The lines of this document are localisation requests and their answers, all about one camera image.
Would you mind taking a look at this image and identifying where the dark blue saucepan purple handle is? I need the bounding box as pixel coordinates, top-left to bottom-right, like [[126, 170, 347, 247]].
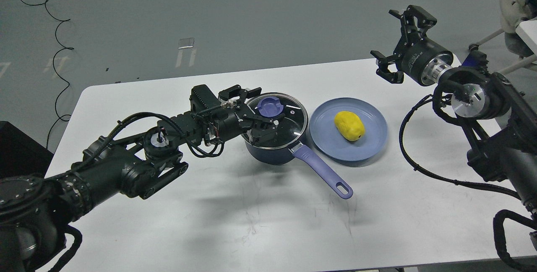
[[241, 92, 354, 200]]

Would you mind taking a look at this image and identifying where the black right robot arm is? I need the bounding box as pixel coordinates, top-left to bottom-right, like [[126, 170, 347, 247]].
[[370, 5, 537, 272]]

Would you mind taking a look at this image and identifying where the white chair with cloth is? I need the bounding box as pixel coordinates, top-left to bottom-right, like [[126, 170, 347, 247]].
[[468, 0, 537, 75]]

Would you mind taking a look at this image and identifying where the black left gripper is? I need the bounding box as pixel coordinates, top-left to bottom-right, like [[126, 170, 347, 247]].
[[216, 85, 281, 146]]

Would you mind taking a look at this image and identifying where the yellow potato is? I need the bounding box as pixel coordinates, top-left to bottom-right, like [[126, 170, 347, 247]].
[[334, 111, 366, 142]]

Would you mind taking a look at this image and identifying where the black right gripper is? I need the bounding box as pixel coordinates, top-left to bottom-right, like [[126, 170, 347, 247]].
[[370, 5, 454, 86]]

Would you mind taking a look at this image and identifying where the glass lid purple knob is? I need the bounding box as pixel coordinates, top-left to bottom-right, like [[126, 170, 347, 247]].
[[243, 92, 309, 150]]

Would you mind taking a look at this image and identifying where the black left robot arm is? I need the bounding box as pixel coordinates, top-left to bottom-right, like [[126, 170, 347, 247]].
[[1, 85, 284, 272]]

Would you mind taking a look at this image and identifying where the black cable on floor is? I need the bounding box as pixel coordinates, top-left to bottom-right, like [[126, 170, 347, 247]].
[[0, 0, 89, 151]]

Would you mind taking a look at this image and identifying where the clear plastic piece on floor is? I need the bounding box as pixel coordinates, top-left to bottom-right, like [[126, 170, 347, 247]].
[[177, 37, 195, 50]]

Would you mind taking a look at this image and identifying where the black box at left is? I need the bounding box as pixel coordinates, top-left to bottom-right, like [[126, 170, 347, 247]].
[[0, 121, 53, 178]]

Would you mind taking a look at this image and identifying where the blue round plate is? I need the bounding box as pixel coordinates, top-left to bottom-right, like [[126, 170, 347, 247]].
[[309, 97, 388, 162]]

